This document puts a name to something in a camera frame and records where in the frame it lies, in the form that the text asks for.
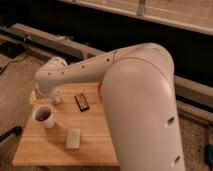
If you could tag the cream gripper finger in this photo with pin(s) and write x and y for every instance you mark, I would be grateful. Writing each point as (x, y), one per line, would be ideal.
(33, 98)

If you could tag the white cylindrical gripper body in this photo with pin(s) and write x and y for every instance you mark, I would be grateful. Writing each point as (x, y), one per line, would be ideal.
(52, 93)

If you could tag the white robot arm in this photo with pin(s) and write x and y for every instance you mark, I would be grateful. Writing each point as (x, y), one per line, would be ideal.
(138, 97)

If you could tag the white ceramic cup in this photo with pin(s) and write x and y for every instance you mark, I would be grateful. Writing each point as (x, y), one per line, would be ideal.
(44, 109)

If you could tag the white plastic bottle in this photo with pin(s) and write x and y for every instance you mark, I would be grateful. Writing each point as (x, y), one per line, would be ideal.
(56, 99)

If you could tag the dark brown rectangular bar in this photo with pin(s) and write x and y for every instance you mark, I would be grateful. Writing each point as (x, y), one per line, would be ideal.
(81, 101)

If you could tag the white rectangular sponge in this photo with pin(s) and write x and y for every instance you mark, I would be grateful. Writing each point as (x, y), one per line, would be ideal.
(73, 138)

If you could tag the long wooden beam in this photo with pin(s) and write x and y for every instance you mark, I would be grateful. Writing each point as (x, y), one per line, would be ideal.
(50, 41)

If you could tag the blue object at right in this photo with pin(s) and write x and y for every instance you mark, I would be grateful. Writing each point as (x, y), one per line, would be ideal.
(208, 155)

